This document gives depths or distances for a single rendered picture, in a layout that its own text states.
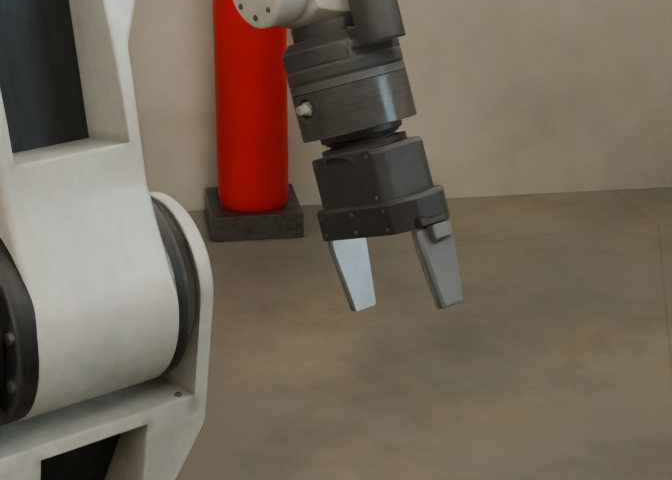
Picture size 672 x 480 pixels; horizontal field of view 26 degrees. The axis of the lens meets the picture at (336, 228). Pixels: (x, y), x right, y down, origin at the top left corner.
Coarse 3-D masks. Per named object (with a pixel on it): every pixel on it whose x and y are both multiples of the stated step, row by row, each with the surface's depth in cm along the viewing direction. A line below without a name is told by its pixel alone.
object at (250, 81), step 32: (224, 0) 272; (224, 32) 273; (256, 32) 272; (224, 64) 276; (256, 64) 274; (224, 96) 278; (256, 96) 276; (224, 128) 280; (256, 128) 278; (224, 160) 283; (256, 160) 280; (224, 192) 285; (256, 192) 283; (288, 192) 295; (224, 224) 282; (256, 224) 283; (288, 224) 284
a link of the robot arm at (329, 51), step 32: (256, 0) 105; (288, 0) 103; (320, 0) 104; (352, 0) 103; (384, 0) 103; (320, 32) 106; (352, 32) 104; (384, 32) 103; (288, 64) 107; (320, 64) 105; (352, 64) 104; (384, 64) 106
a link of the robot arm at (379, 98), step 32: (320, 96) 105; (352, 96) 105; (384, 96) 105; (320, 128) 106; (352, 128) 105; (384, 128) 107; (320, 160) 110; (352, 160) 106; (384, 160) 105; (416, 160) 107; (320, 192) 111; (352, 192) 108; (384, 192) 105; (416, 192) 106; (320, 224) 112; (352, 224) 109; (384, 224) 105; (416, 224) 104
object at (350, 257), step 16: (352, 240) 114; (336, 256) 113; (352, 256) 114; (368, 256) 115; (352, 272) 114; (368, 272) 115; (352, 288) 114; (368, 288) 115; (352, 304) 114; (368, 304) 115
